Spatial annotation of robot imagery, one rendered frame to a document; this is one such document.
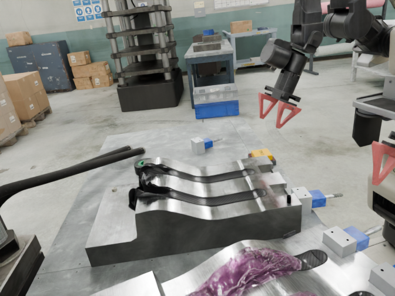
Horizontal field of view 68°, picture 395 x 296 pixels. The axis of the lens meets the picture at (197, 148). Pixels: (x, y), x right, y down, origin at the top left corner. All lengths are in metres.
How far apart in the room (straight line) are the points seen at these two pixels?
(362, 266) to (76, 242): 0.66
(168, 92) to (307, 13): 3.93
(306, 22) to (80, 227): 0.82
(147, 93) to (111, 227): 4.06
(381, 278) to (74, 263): 0.64
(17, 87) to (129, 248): 4.51
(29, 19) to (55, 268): 7.68
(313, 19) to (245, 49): 6.37
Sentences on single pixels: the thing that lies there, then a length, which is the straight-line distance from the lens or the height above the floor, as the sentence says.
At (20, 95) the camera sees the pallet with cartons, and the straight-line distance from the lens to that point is 5.11.
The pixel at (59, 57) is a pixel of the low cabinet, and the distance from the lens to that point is 7.50.
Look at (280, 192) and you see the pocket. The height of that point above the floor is 0.86.
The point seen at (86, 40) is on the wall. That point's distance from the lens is 7.74.
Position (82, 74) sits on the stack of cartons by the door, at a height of 0.34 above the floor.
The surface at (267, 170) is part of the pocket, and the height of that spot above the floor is 0.87.
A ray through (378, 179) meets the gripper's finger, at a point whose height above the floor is 1.00.
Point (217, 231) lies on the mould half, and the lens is 0.70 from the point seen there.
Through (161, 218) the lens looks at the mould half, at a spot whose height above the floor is 0.91.
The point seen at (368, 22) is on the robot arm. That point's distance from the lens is 0.96.
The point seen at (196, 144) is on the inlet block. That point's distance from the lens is 1.14.
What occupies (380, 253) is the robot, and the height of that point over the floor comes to 0.28.
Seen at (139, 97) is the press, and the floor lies 0.22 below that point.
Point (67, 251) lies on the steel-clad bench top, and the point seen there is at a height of 0.80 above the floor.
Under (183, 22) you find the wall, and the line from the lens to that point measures 7.16.
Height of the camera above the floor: 1.31
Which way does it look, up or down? 24 degrees down
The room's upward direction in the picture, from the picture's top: 7 degrees counter-clockwise
